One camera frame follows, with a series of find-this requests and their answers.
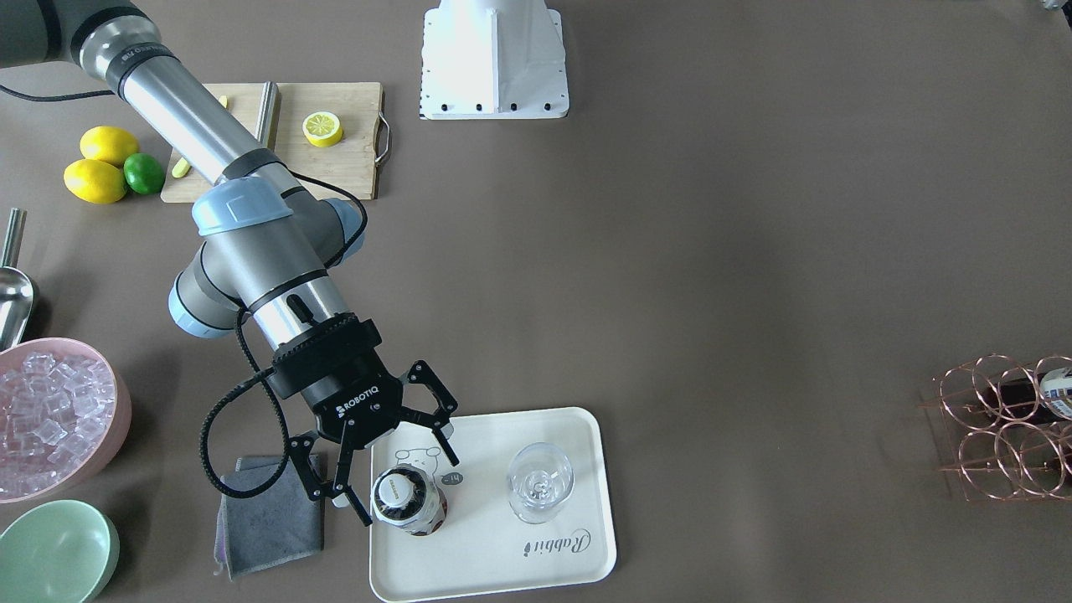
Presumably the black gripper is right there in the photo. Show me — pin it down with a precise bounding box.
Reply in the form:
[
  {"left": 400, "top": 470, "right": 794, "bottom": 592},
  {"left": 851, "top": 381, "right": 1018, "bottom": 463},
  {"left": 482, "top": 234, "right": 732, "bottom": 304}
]
[{"left": 271, "top": 314, "right": 460, "bottom": 527}]

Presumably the tea bottle white cap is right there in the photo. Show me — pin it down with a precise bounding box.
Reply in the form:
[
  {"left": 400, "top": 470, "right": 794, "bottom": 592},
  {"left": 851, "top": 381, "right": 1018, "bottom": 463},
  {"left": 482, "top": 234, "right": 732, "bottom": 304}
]
[{"left": 372, "top": 464, "right": 448, "bottom": 536}]

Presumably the copper wire bottle basket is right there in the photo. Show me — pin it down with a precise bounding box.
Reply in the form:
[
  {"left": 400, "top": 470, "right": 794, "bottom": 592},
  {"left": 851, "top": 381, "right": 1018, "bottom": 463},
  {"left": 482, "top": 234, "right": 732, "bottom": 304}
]
[{"left": 918, "top": 353, "right": 1071, "bottom": 503}]

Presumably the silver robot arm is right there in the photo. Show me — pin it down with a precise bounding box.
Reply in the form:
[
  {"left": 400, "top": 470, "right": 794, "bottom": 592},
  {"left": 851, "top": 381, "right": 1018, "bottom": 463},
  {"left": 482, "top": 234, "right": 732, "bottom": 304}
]
[{"left": 3, "top": 1, "right": 458, "bottom": 524}]

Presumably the grey folded cloth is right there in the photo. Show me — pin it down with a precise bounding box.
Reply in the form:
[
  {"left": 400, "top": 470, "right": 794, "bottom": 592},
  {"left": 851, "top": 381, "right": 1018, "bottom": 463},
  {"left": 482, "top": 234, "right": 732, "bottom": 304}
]
[{"left": 214, "top": 462, "right": 324, "bottom": 580}]

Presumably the cream rabbit tray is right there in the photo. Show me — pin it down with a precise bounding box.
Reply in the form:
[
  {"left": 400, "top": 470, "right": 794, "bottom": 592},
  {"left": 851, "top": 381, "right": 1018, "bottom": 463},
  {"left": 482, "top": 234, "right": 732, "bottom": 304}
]
[{"left": 370, "top": 407, "right": 617, "bottom": 602}]

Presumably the clear wine glass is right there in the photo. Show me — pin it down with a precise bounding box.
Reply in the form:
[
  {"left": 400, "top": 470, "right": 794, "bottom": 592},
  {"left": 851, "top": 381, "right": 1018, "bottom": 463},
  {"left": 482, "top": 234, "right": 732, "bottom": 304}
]
[{"left": 507, "top": 442, "right": 575, "bottom": 524}]

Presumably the wooden cutting board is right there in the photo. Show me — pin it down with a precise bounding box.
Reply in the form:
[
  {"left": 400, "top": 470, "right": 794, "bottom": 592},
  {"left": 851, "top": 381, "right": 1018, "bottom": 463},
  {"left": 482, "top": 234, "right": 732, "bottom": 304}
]
[{"left": 161, "top": 80, "right": 391, "bottom": 204}]

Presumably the pink bowl with ice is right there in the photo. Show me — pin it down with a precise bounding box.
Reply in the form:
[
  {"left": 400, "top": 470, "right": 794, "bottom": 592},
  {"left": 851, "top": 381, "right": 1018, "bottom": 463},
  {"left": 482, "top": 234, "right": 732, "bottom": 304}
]
[{"left": 1, "top": 338, "right": 131, "bottom": 504}]

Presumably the lemon half slice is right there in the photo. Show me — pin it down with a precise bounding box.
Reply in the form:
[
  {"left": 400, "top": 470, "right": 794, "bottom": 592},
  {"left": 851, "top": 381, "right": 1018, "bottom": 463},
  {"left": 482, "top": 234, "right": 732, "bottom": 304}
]
[{"left": 301, "top": 111, "right": 344, "bottom": 148}]

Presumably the green ceramic bowl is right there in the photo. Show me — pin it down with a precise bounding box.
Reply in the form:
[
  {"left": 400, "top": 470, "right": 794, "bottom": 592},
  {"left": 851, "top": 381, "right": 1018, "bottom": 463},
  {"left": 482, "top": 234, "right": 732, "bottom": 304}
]
[{"left": 1, "top": 499, "right": 120, "bottom": 602}]

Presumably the steel muddler black tip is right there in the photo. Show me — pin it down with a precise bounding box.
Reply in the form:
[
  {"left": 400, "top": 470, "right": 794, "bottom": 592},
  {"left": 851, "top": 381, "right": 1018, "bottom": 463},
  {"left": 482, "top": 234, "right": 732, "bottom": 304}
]
[{"left": 253, "top": 80, "right": 279, "bottom": 147}]

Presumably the green lime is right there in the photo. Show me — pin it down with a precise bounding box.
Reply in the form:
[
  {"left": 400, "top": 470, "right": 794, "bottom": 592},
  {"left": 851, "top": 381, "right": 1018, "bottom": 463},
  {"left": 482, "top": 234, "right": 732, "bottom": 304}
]
[{"left": 122, "top": 152, "right": 166, "bottom": 195}]

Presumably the yellow lemon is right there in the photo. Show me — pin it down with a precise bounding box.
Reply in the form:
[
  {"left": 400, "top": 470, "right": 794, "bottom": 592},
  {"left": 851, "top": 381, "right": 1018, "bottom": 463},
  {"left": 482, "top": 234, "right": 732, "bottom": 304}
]
[
  {"left": 78, "top": 126, "right": 142, "bottom": 168},
  {"left": 64, "top": 159, "right": 126, "bottom": 204}
]

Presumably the metal ice scoop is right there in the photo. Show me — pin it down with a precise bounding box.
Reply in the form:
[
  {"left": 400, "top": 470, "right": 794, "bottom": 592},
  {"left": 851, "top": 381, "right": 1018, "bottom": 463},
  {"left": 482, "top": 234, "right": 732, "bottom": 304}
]
[{"left": 1, "top": 209, "right": 38, "bottom": 351}]

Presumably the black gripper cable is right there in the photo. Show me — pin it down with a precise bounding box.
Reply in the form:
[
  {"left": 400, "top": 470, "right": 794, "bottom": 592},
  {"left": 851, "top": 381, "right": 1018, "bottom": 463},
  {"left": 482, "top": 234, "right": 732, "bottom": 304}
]
[{"left": 199, "top": 306, "right": 294, "bottom": 500}]

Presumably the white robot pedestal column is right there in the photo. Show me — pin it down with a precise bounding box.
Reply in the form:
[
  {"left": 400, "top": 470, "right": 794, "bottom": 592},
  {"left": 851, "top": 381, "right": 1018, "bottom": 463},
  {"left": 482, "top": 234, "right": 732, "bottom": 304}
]
[{"left": 419, "top": 1, "right": 570, "bottom": 120}]

